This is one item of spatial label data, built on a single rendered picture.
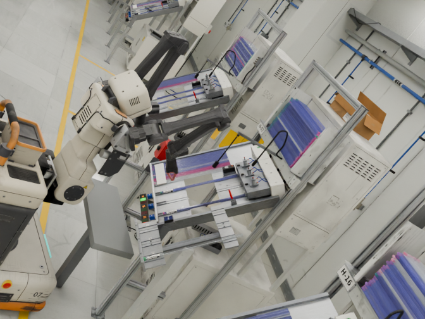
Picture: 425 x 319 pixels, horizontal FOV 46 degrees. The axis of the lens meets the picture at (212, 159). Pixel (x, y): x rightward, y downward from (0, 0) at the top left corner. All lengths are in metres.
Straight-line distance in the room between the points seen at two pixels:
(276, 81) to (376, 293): 2.45
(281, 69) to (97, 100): 2.04
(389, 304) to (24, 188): 1.57
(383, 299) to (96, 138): 1.47
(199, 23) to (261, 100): 3.25
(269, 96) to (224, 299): 1.75
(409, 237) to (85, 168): 1.52
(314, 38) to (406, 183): 2.35
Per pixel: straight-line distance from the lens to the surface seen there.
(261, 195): 2.90
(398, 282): 2.05
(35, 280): 2.79
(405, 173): 4.46
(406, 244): 2.18
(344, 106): 3.37
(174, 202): 3.01
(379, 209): 4.46
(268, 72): 4.14
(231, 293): 3.29
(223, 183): 3.09
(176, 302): 3.27
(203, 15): 7.27
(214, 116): 2.46
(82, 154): 2.56
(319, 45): 6.11
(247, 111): 4.21
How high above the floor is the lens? 2.07
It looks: 19 degrees down
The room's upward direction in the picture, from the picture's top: 38 degrees clockwise
